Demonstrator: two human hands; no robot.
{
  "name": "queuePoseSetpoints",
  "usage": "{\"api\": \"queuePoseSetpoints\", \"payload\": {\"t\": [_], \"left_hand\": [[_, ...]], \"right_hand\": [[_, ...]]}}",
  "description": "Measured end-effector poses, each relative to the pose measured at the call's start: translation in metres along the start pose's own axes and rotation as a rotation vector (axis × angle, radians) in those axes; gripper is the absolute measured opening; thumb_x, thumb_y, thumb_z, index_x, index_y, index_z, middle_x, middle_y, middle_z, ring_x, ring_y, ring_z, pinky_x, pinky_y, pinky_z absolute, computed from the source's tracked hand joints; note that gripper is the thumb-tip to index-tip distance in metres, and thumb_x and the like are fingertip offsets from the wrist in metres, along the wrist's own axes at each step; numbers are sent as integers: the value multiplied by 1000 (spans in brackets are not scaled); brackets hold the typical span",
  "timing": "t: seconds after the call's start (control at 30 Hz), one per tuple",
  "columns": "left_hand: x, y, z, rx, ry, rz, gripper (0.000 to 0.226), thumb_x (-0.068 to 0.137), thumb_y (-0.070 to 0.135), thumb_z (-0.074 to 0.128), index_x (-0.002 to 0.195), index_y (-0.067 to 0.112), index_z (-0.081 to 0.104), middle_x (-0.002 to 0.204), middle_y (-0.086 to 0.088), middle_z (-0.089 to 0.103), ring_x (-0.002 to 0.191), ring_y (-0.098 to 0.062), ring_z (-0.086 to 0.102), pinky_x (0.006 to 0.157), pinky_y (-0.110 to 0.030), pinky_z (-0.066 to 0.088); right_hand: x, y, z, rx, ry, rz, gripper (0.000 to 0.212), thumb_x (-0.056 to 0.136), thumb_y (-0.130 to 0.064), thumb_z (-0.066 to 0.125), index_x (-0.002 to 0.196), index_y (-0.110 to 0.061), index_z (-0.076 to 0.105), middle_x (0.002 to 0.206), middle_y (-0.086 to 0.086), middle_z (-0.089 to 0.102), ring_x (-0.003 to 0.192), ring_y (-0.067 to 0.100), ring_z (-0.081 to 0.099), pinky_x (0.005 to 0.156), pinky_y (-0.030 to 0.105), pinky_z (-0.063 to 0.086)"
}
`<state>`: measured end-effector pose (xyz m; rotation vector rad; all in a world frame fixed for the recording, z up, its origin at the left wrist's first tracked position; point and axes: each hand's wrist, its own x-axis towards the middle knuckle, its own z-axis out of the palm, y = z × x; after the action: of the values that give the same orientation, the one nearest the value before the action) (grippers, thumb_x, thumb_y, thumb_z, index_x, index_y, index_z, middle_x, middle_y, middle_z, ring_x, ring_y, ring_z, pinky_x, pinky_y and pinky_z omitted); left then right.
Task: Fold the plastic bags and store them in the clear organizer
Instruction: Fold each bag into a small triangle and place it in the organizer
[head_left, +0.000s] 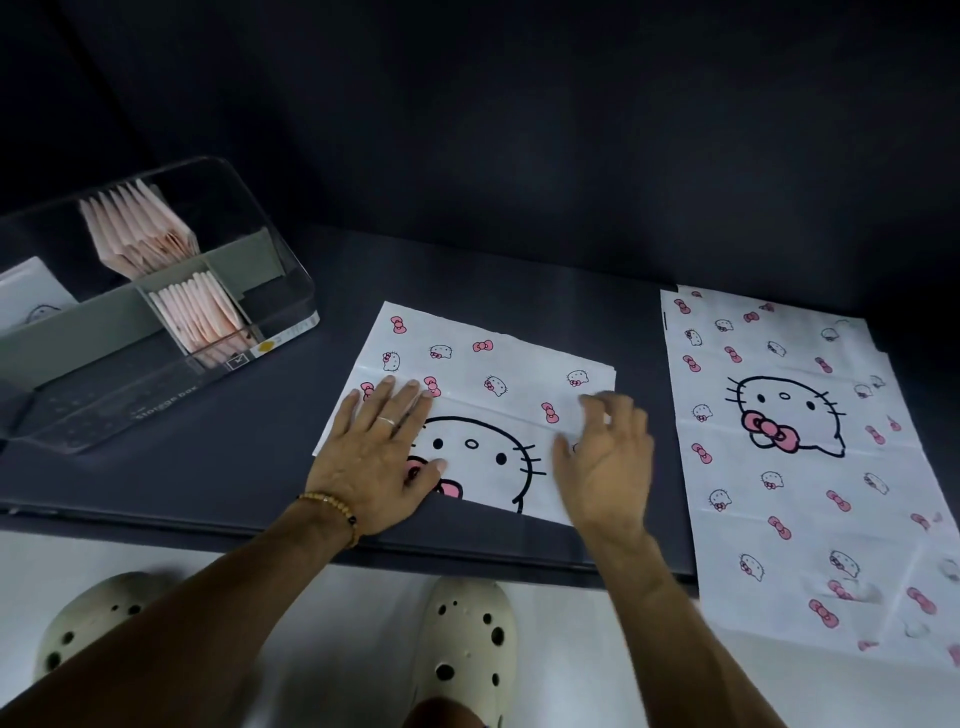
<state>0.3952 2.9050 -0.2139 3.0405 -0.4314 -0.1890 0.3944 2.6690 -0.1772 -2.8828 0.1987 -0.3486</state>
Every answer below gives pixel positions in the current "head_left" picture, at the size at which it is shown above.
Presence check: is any person's left hand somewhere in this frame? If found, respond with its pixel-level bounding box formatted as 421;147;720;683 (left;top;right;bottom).
305;374;451;547

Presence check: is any person's right hand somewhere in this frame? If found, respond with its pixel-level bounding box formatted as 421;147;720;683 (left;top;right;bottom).
552;389;655;553

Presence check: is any stack of kitty bags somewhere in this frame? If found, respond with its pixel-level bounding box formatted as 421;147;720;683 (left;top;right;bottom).
659;284;960;673

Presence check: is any white kitty bags group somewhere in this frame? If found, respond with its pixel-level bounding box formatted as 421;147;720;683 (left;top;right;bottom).
311;301;620;526

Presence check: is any pink bags row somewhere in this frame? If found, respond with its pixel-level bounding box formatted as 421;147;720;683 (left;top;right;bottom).
193;271;249;339

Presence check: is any clear plastic organizer box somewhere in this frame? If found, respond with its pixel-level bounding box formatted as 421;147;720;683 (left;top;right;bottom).
0;155;322;455

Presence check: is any stack of polka dot bags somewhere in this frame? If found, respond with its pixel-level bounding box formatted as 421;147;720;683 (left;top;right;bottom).
138;179;200;255

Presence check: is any person's right forearm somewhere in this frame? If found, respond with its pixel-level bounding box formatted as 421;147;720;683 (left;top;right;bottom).
592;524;789;728

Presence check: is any person's left forearm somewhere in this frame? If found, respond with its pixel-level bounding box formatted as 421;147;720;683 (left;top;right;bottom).
0;502;361;728

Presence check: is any person's right leg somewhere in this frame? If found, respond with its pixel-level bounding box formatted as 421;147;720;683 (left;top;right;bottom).
404;695;481;728

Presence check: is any cream right clog shoe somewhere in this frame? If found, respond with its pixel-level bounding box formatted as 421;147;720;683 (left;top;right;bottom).
404;577;519;728

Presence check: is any cream clog shoe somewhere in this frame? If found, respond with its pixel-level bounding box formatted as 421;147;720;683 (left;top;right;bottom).
33;571;174;680
404;577;519;728

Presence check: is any cream left clog shoe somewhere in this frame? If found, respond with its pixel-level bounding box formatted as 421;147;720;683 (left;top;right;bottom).
33;571;174;680

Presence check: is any dark blue sofa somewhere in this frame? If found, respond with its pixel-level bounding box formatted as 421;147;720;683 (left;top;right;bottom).
0;0;960;598

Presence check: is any brown bead bracelet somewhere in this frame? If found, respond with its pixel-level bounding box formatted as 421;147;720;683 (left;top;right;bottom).
297;491;361;550

